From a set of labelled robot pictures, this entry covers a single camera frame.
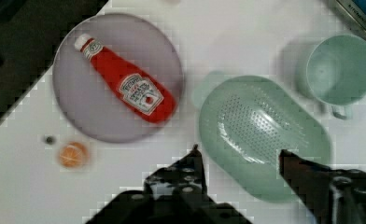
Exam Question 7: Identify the mint green plastic strainer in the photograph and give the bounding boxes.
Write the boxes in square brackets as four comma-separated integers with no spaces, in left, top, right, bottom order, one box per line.
[191,72,331,203]

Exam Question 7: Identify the orange slice toy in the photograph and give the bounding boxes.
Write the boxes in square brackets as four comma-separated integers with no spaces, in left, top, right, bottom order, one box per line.
[58,142,89,168]

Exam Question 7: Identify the silver toaster oven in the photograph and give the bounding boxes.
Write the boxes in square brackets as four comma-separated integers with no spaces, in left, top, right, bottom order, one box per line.
[326,0,366,39]

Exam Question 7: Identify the red ketchup bottle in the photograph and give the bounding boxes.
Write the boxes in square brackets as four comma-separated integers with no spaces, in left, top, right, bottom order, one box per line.
[74,34,176,123]

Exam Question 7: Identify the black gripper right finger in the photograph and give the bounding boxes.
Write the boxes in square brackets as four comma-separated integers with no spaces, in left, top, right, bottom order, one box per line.
[279,149,366,224]

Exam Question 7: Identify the grey round plate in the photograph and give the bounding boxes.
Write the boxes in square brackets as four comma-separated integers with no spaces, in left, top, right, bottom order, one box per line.
[53,13,184,143]

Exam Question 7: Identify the mint green mug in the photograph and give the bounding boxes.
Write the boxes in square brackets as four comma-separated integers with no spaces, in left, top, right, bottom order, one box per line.
[296,35,366,119]

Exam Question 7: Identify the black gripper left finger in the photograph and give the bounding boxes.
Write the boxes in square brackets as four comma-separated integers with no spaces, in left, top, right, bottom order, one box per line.
[144,144,207,200]

